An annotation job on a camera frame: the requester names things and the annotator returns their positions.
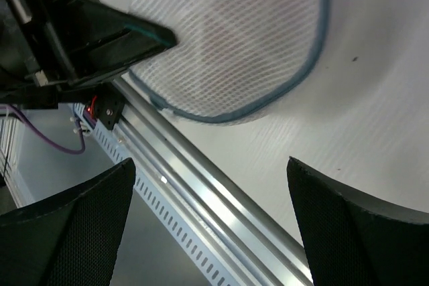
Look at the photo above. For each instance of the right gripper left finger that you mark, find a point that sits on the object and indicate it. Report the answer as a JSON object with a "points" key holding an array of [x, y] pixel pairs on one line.
{"points": [[70, 238]]}

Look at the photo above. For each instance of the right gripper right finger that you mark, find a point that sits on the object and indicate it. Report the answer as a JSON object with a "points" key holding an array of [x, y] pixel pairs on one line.
{"points": [[353, 238]]}

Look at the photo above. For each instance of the white mesh bag blue zipper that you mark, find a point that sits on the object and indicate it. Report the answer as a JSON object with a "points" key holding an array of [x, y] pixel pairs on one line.
{"points": [[234, 58]]}

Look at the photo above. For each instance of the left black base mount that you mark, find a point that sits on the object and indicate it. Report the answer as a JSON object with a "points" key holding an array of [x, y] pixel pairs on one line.
{"points": [[105, 106]]}

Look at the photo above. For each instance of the white slotted cable duct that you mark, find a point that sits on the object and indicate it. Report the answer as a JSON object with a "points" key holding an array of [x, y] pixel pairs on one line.
{"points": [[161, 247]]}

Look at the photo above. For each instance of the aluminium mounting rail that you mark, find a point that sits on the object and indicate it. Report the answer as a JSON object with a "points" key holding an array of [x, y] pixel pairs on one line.
{"points": [[253, 239]]}

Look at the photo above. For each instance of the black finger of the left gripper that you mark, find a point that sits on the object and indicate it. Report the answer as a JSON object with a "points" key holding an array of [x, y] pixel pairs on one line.
{"points": [[83, 42]]}

